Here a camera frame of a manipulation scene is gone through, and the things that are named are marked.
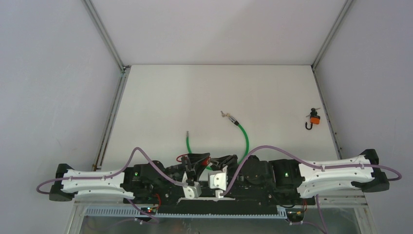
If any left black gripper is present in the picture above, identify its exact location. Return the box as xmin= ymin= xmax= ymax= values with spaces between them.
xmin=152 ymin=153 xmax=210 ymax=189

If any red cable lock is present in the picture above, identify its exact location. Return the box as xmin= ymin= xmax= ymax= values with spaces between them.
xmin=176 ymin=153 xmax=210 ymax=166

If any green cable lock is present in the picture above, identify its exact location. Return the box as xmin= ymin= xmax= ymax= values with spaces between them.
xmin=186 ymin=115 xmax=250 ymax=164

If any silver key bunch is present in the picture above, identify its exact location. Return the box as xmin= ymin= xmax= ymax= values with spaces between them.
xmin=221 ymin=111 xmax=231 ymax=118

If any orange padlock with keys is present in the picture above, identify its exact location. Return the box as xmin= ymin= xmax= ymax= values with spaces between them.
xmin=305 ymin=108 xmax=321 ymax=130

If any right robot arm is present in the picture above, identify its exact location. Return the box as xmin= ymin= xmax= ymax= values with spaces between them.
xmin=208 ymin=145 xmax=390 ymax=204

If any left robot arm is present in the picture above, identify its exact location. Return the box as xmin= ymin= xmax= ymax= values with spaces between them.
xmin=48 ymin=153 xmax=210 ymax=203

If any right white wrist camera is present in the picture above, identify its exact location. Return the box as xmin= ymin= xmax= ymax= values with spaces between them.
xmin=208 ymin=166 xmax=228 ymax=199

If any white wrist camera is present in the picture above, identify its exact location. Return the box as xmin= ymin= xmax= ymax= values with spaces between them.
xmin=182 ymin=172 xmax=202 ymax=199
xmin=208 ymin=166 xmax=228 ymax=199

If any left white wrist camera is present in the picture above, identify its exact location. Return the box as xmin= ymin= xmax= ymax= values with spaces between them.
xmin=182 ymin=172 xmax=202 ymax=199

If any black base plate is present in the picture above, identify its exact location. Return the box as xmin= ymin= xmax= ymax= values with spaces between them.
xmin=132 ymin=181 xmax=316 ymax=215

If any grey cable duct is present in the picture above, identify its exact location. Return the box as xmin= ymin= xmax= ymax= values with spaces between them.
xmin=84 ymin=206 xmax=287 ymax=219

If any aluminium front frame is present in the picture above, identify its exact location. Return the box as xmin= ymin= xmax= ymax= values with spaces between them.
xmin=65 ymin=191 xmax=376 ymax=234

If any left aluminium corner post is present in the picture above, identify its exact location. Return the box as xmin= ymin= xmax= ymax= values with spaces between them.
xmin=81 ymin=0 xmax=125 ymax=72

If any aluminium corner post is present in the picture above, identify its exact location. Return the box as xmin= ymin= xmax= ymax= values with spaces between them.
xmin=81 ymin=0 xmax=125 ymax=72
xmin=311 ymin=0 xmax=356 ymax=71

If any right aluminium corner post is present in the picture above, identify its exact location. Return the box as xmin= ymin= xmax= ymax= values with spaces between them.
xmin=311 ymin=0 xmax=356 ymax=71

